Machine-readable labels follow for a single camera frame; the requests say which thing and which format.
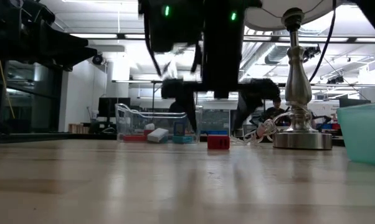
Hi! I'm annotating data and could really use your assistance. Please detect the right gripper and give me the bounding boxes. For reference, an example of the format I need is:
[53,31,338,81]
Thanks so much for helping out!
[161,18,282,133]

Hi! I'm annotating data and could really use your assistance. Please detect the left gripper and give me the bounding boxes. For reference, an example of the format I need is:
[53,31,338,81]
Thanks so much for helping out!
[0,0,98,72]

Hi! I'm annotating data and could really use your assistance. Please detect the dark blue digital clock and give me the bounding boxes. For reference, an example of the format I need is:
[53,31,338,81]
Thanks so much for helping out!
[173,121,186,136]

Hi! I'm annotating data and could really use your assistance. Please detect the teal digital clock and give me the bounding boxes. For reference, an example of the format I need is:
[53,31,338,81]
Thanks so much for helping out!
[171,134,194,144]

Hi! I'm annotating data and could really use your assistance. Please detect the white power adapter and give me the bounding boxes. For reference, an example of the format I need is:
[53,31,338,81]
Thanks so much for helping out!
[146,127,169,143]

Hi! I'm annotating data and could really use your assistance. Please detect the red digital clock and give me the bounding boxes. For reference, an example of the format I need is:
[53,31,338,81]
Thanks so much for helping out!
[122,134,148,142]
[207,134,231,151]

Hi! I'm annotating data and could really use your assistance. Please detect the blue storage bins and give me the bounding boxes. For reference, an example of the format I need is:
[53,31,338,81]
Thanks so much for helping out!
[201,129,229,136]

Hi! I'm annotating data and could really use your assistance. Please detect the black computer monitor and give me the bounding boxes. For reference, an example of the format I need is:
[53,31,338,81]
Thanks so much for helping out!
[97,96,131,118]
[339,98,371,108]

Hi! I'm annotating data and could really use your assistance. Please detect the wooden boxes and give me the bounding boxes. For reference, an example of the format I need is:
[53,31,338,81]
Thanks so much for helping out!
[67,123,92,134]

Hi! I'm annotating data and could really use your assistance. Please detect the silver table lamp white shade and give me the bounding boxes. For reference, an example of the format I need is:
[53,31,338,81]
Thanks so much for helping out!
[243,0,353,151]

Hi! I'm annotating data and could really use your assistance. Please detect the clear plastic bin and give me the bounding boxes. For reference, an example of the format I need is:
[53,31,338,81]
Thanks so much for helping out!
[114,103,204,144]

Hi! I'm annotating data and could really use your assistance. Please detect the black ceiling spotlight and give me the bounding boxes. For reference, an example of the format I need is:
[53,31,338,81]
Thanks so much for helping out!
[302,45,321,63]

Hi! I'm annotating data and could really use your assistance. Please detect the translucent teal plastic tray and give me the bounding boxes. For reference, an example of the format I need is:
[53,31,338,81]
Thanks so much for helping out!
[336,101,375,167]

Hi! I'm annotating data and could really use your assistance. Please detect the white lamp power cord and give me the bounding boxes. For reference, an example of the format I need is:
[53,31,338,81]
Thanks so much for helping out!
[230,107,313,146]

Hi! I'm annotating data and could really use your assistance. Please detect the yellow hanging cord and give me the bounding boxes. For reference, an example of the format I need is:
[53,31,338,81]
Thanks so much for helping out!
[0,60,16,119]

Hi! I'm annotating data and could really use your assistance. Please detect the silver ceiling duct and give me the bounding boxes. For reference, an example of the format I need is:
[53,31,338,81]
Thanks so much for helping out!
[243,40,288,74]

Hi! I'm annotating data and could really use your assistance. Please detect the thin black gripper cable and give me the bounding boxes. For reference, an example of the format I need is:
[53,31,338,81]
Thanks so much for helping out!
[143,0,163,78]

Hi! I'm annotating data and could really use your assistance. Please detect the black metal table frame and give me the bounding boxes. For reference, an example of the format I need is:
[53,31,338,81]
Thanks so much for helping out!
[0,132,116,141]

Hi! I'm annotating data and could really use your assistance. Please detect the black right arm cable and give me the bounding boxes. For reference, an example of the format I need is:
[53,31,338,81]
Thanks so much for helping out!
[308,0,337,83]

